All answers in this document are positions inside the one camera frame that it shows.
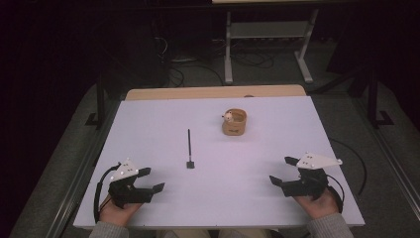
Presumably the wooden pen holder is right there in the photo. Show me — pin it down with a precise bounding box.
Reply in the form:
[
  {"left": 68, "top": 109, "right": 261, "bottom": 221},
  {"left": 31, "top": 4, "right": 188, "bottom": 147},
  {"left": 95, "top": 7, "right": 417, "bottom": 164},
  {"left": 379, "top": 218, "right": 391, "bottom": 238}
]
[{"left": 221, "top": 108, "right": 248, "bottom": 137}]

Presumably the person's left hand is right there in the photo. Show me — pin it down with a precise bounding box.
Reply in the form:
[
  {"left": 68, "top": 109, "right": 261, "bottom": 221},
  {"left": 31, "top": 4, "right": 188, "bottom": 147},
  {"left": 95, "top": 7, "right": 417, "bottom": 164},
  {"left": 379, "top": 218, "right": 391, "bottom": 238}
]
[{"left": 98, "top": 194, "right": 144, "bottom": 228}]

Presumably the tangle of floor cables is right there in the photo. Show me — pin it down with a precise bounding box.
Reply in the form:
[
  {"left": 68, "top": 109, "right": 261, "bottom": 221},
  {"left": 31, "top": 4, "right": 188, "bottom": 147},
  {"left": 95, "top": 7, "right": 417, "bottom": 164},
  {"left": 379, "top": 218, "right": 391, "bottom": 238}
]
[{"left": 211, "top": 38, "right": 276, "bottom": 70}]

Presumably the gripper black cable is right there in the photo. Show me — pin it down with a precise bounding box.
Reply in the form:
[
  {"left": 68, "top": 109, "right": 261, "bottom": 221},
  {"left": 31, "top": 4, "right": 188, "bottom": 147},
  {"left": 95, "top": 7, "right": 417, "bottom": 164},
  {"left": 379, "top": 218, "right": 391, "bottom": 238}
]
[
  {"left": 326, "top": 174, "right": 345, "bottom": 213},
  {"left": 93, "top": 162, "right": 122, "bottom": 224}
]

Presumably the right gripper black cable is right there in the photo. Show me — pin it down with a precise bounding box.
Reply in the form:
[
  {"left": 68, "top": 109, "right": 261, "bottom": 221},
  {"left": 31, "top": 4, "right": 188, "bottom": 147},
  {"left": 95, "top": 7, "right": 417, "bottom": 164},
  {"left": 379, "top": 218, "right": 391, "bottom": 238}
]
[{"left": 326, "top": 174, "right": 345, "bottom": 213}]

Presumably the black cable on floor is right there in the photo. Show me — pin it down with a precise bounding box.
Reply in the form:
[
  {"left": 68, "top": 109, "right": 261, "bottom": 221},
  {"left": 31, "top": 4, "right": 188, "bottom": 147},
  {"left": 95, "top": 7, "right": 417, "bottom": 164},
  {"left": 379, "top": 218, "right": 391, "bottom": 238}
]
[{"left": 329, "top": 137, "right": 368, "bottom": 196}]

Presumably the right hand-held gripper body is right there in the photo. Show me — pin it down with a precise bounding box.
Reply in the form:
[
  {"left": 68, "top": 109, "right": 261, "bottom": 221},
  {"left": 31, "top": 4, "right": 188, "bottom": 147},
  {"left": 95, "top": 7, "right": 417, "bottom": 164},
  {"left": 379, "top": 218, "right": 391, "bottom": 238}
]
[{"left": 281, "top": 152, "right": 344, "bottom": 201}]

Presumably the white power strip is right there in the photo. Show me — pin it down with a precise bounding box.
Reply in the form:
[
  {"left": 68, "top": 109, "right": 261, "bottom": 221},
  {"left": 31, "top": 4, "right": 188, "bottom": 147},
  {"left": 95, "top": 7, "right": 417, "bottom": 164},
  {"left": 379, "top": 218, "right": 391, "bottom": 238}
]
[{"left": 170, "top": 57, "right": 199, "bottom": 64}]

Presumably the person's right hand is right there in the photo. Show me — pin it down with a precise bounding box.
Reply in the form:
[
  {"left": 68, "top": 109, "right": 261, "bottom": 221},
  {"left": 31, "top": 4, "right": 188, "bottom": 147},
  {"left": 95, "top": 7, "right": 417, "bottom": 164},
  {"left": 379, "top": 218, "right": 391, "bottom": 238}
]
[{"left": 293, "top": 186, "right": 341, "bottom": 220}]

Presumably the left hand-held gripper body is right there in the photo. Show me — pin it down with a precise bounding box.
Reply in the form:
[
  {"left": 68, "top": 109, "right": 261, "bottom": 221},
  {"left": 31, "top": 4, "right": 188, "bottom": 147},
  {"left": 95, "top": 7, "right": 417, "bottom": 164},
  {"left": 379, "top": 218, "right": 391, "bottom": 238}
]
[{"left": 108, "top": 158, "right": 155, "bottom": 209}]

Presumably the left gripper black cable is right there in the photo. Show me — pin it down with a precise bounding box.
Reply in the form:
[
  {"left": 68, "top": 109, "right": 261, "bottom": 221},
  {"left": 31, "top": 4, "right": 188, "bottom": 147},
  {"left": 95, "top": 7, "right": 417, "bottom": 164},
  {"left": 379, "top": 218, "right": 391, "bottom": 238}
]
[{"left": 93, "top": 162, "right": 122, "bottom": 224}]

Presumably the black pen with square end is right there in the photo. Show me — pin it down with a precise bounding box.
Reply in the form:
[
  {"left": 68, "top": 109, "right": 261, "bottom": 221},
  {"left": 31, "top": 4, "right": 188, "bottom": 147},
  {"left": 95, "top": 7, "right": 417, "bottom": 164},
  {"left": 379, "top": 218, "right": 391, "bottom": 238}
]
[{"left": 185, "top": 128, "right": 196, "bottom": 170}]

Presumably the black metal stand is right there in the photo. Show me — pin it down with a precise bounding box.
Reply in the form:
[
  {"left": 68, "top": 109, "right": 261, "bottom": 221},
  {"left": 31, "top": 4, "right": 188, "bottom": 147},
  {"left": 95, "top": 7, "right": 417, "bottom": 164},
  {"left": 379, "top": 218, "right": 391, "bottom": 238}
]
[
  {"left": 350, "top": 67, "right": 395, "bottom": 129},
  {"left": 84, "top": 73, "right": 107, "bottom": 130}
]

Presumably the white metal desk frame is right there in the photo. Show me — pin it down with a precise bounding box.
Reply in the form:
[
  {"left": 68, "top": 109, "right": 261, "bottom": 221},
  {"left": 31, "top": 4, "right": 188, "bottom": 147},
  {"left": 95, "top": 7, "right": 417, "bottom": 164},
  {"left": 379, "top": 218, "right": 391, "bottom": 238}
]
[{"left": 223, "top": 9, "right": 320, "bottom": 85}]

